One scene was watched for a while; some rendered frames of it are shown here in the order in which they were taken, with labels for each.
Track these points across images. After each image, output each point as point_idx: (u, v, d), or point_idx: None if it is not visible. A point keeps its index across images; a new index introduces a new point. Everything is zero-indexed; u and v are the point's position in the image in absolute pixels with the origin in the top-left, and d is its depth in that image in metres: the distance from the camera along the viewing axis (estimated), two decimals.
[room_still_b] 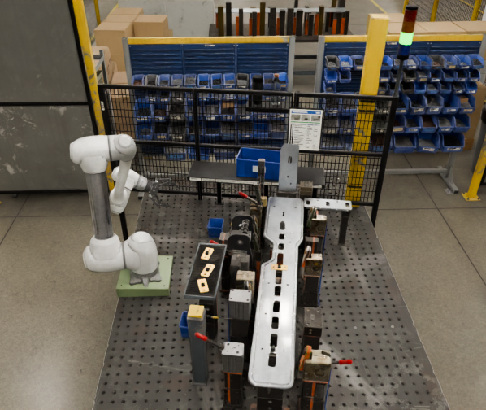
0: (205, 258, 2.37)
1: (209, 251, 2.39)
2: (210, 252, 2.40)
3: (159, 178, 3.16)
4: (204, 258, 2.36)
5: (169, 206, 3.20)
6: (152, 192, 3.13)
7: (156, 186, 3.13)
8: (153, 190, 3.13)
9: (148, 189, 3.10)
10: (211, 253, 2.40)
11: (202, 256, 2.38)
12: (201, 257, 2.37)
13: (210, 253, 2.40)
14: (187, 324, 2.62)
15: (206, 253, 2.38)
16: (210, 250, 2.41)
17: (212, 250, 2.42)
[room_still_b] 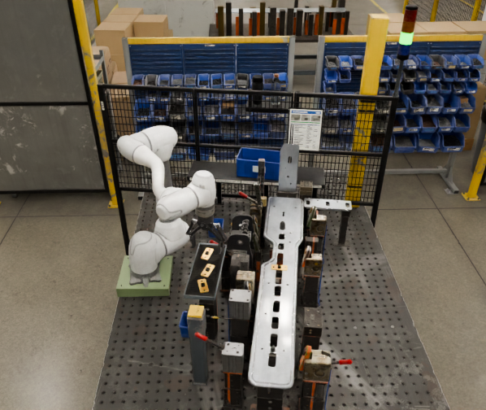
0: (205, 258, 2.37)
1: (209, 251, 2.39)
2: (210, 252, 2.40)
3: (220, 227, 2.29)
4: (204, 258, 2.37)
5: (194, 244, 2.39)
6: (199, 224, 2.29)
7: (208, 228, 2.28)
8: (201, 224, 2.28)
9: (198, 220, 2.25)
10: (211, 253, 2.40)
11: (202, 256, 2.38)
12: (201, 257, 2.37)
13: (210, 253, 2.40)
14: (187, 324, 2.62)
15: (206, 253, 2.38)
16: (210, 250, 2.41)
17: (212, 250, 2.42)
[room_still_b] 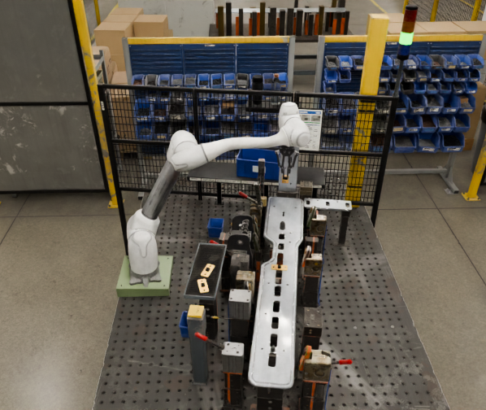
0: (285, 181, 2.77)
1: (287, 176, 2.79)
2: None
3: (297, 155, 2.71)
4: (284, 182, 2.77)
5: (284, 176, 2.79)
6: (282, 150, 2.69)
7: (289, 154, 2.68)
8: (283, 151, 2.68)
9: (283, 147, 2.65)
10: None
11: (283, 181, 2.78)
12: (281, 181, 2.77)
13: None
14: (187, 324, 2.62)
15: (284, 178, 2.79)
16: (286, 176, 2.82)
17: (288, 176, 2.82)
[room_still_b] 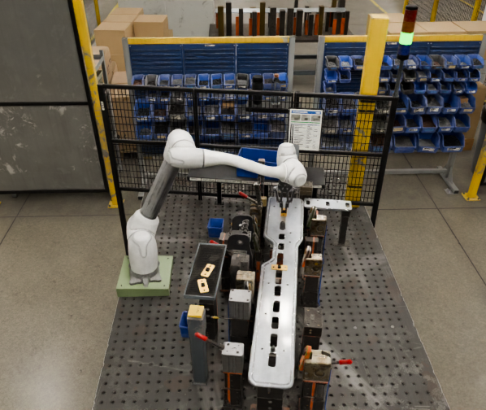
0: (284, 215, 2.90)
1: (285, 210, 2.93)
2: (286, 211, 2.94)
3: (294, 191, 2.85)
4: (284, 215, 2.90)
5: (282, 210, 2.92)
6: (280, 187, 2.82)
7: (287, 190, 2.82)
8: (281, 188, 2.82)
9: (281, 184, 2.79)
10: None
11: (281, 214, 2.91)
12: (280, 215, 2.90)
13: None
14: (187, 324, 2.62)
15: (283, 211, 2.92)
16: (285, 209, 2.95)
17: (286, 209, 2.95)
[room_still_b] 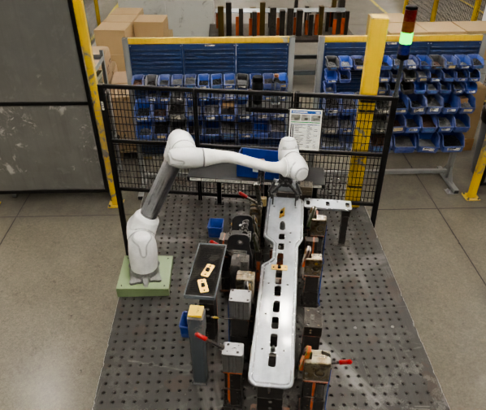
0: (281, 215, 2.91)
1: (282, 210, 2.93)
2: (284, 210, 2.94)
3: (297, 183, 2.82)
4: (281, 215, 2.91)
5: (273, 201, 2.90)
6: (280, 181, 2.80)
7: (288, 185, 2.80)
8: (282, 182, 2.79)
9: (281, 178, 2.77)
10: (284, 210, 2.94)
11: (279, 215, 2.92)
12: (279, 217, 2.92)
13: (284, 210, 2.93)
14: (187, 324, 2.62)
15: (280, 212, 2.93)
16: (283, 209, 2.95)
17: (284, 207, 2.96)
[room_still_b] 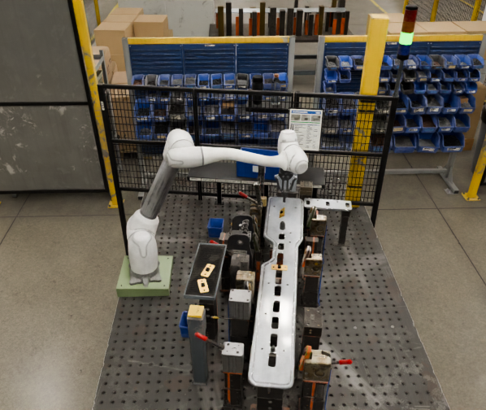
0: (281, 215, 2.91)
1: (282, 210, 2.93)
2: (284, 210, 2.94)
3: (294, 180, 2.80)
4: (281, 215, 2.91)
5: (284, 198, 2.88)
6: (280, 175, 2.78)
7: (288, 178, 2.77)
8: (282, 176, 2.77)
9: (282, 172, 2.74)
10: (284, 210, 2.94)
11: (279, 215, 2.92)
12: (279, 217, 2.92)
13: (284, 210, 2.93)
14: (187, 324, 2.62)
15: (280, 212, 2.93)
16: (283, 209, 2.95)
17: (284, 207, 2.96)
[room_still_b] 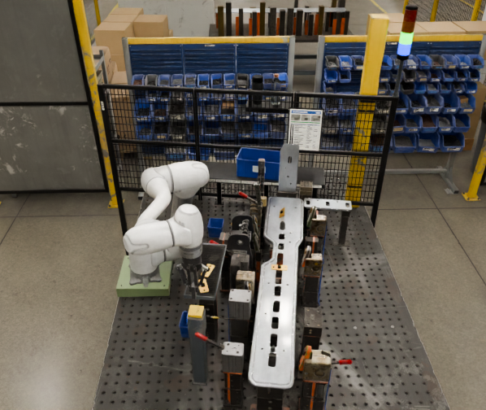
0: (281, 215, 2.91)
1: (282, 210, 2.93)
2: (284, 210, 2.94)
3: None
4: (281, 215, 2.91)
5: (194, 294, 2.04)
6: (184, 266, 1.94)
7: (195, 270, 1.94)
8: (186, 268, 1.94)
9: (184, 263, 1.91)
10: (284, 210, 2.94)
11: (279, 215, 2.92)
12: (279, 217, 2.92)
13: (284, 210, 2.93)
14: (187, 324, 2.62)
15: (280, 212, 2.93)
16: (283, 209, 2.95)
17: (284, 207, 2.96)
